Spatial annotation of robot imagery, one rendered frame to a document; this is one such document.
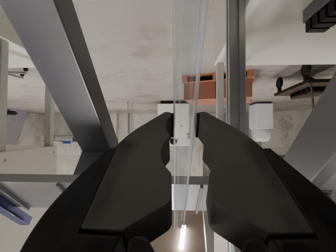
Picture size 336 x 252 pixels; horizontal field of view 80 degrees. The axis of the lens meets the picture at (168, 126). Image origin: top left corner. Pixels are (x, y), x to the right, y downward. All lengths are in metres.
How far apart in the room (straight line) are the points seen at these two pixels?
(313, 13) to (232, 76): 0.23
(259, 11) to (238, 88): 0.21
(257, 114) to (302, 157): 6.38
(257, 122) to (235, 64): 6.16
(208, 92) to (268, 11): 2.71
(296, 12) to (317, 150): 0.46
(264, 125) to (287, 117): 3.32
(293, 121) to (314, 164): 9.75
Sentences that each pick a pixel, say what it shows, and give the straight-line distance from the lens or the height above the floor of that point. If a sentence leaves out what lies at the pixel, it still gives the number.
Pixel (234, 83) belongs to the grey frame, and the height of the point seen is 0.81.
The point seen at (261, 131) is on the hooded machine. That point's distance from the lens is 6.77.
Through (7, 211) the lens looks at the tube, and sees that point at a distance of 0.34.
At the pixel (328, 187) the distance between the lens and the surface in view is 0.37.
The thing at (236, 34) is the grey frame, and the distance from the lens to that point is 0.59.
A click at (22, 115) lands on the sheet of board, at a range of 11.04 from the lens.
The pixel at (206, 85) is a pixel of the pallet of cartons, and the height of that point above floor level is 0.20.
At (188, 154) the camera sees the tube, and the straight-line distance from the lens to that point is 0.15.
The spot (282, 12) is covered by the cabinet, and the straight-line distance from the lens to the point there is 0.67.
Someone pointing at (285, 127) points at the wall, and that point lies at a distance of 9.91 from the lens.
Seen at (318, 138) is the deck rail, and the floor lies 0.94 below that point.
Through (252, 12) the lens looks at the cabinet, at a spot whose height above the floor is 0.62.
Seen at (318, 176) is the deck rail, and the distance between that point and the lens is 0.31.
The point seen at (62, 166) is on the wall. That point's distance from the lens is 12.40.
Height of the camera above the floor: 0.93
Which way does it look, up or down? 2 degrees down
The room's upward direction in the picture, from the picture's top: 180 degrees counter-clockwise
